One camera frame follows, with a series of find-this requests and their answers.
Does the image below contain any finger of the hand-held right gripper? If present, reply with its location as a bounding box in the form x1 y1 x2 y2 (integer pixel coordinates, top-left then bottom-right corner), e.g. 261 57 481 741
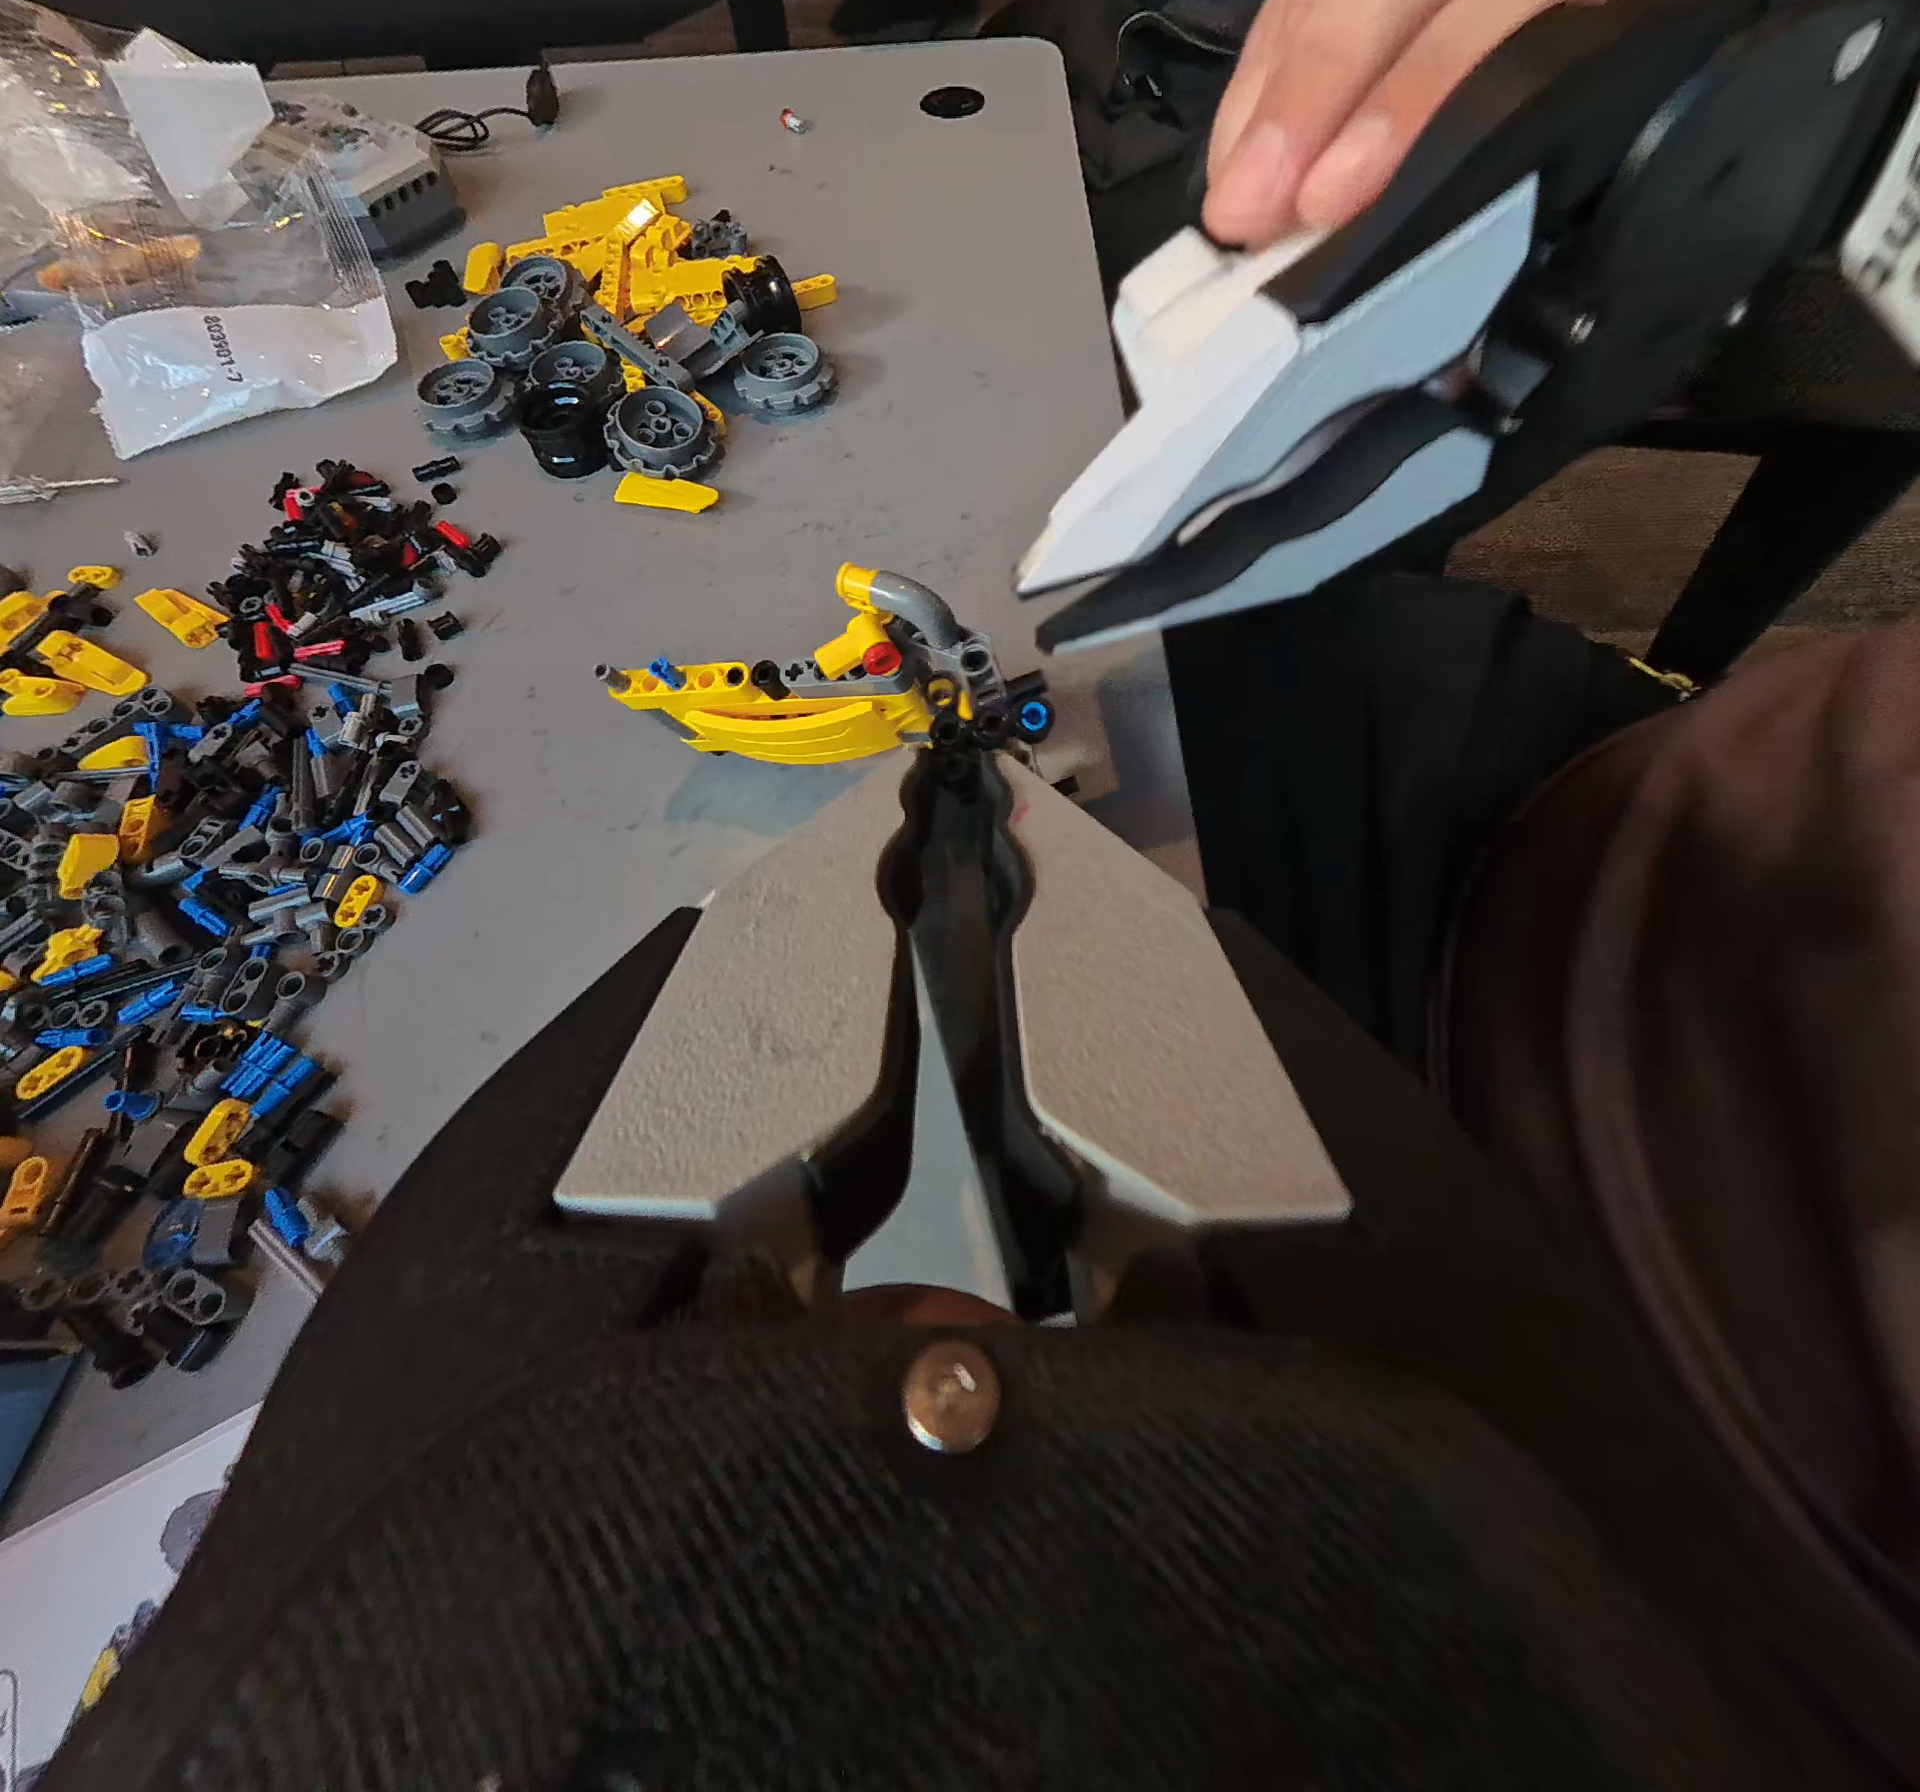
1037 391 1509 656
1017 174 1544 598

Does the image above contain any black backpack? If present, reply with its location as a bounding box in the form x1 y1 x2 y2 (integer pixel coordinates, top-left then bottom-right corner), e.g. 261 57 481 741
1084 0 1355 184

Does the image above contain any crumpled clear plastic bag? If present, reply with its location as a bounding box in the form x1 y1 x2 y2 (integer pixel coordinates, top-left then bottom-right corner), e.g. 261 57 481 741
0 0 370 322
0 322 130 511

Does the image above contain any pile of blue grey brick parts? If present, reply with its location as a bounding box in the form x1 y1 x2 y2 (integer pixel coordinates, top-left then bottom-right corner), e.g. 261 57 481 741
0 682 467 1385

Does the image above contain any open instruction booklet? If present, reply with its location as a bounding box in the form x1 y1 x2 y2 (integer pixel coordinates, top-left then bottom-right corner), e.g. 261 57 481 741
0 1406 268 1792

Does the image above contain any blue cardboard kit box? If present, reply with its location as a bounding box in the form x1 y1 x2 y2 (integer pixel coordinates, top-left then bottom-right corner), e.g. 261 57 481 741
0 1349 79 1505

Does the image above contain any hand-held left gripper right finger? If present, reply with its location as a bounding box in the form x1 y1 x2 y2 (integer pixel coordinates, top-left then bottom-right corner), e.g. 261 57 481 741
978 751 1355 1271

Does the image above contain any yellow curved panel assembly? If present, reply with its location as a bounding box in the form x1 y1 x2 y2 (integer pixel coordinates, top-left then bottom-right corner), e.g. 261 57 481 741
596 652 941 770

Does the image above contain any yellow black brick vehicle model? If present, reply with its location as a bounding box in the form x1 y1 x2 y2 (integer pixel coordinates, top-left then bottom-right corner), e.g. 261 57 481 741
811 563 1070 1325

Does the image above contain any grey desk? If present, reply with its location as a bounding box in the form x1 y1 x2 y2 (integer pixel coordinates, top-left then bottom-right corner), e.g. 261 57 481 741
0 36 1210 1537

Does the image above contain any small white label bag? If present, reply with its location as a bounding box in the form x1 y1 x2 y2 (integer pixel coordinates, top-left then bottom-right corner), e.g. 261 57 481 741
79 307 399 452

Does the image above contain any black connector with blue pin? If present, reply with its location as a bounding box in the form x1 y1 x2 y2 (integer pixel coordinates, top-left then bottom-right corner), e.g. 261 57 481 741
928 672 1054 775

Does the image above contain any person's right hand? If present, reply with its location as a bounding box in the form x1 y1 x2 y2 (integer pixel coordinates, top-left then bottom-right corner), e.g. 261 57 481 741
1206 0 1727 249

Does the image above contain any black cable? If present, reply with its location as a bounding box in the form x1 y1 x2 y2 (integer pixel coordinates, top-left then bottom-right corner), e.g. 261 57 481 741
409 70 558 154

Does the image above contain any cluster of yellow curved panels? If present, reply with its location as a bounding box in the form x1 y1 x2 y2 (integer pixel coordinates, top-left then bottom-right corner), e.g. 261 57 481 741
0 563 227 727

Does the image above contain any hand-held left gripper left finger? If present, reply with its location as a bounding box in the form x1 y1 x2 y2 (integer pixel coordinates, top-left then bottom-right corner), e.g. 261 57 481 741
555 751 928 1261

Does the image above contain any pile of black red pins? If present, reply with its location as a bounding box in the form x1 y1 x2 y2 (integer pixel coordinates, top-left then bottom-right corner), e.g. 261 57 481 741
214 452 503 694

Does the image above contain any person's brown sweater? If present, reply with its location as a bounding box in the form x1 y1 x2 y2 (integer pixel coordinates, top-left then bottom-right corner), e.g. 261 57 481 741
1437 617 1920 1599

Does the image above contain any grey motor block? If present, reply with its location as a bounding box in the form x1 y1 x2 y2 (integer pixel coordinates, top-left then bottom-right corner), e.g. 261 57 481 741
323 118 465 257

